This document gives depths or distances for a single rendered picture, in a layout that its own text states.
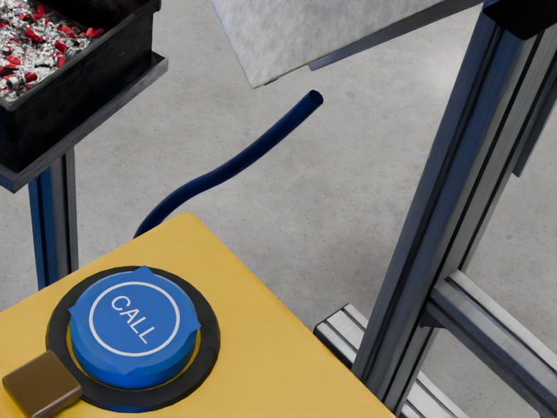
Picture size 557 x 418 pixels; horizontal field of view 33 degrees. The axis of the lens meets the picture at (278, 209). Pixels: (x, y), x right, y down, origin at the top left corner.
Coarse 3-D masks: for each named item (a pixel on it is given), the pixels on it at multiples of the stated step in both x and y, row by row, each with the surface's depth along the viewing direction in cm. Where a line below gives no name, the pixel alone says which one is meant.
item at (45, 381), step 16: (48, 352) 29; (32, 368) 29; (48, 368) 29; (64, 368) 29; (16, 384) 28; (32, 384) 28; (48, 384) 28; (64, 384) 28; (16, 400) 28; (32, 400) 28; (48, 400) 28; (64, 400) 28; (32, 416) 28; (48, 416) 28
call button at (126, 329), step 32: (96, 288) 30; (128, 288) 30; (160, 288) 31; (96, 320) 29; (128, 320) 30; (160, 320) 30; (192, 320) 30; (96, 352) 29; (128, 352) 29; (160, 352) 29; (192, 352) 30; (128, 384) 29; (160, 384) 29
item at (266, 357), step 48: (144, 240) 33; (192, 240) 33; (48, 288) 31; (192, 288) 32; (240, 288) 32; (0, 336) 30; (48, 336) 30; (240, 336) 31; (288, 336) 31; (0, 384) 29; (96, 384) 29; (192, 384) 29; (240, 384) 30; (288, 384) 30; (336, 384) 30
